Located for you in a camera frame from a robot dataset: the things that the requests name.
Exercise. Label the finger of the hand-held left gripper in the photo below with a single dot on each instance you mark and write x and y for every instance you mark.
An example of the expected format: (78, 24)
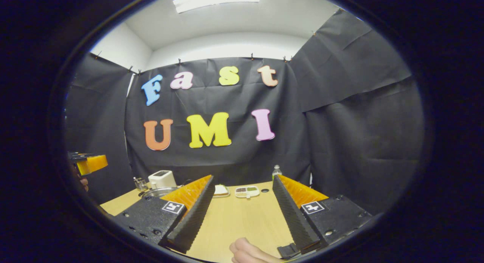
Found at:
(92, 164)

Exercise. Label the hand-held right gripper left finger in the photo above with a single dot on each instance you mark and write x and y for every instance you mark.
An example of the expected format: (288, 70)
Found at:
(193, 217)

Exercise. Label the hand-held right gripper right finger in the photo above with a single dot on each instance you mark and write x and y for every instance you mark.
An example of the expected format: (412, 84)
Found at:
(293, 217)

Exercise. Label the stainless steel pot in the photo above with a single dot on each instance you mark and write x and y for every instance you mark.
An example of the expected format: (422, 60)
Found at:
(159, 192)

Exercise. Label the white rectangular plate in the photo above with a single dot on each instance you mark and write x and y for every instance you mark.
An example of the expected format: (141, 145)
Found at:
(221, 195)

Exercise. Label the sandwich with lettuce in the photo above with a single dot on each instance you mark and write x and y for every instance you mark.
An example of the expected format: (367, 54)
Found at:
(221, 189)

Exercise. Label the green drink bottle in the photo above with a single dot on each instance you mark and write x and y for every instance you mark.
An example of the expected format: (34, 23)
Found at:
(276, 173)

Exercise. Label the white toaster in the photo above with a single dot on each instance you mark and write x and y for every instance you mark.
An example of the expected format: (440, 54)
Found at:
(162, 178)

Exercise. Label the white compartment tray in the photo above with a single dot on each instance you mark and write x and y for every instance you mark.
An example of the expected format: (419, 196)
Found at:
(247, 195)

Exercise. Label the black backdrop cloth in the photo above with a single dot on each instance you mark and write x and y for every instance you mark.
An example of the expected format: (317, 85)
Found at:
(340, 123)

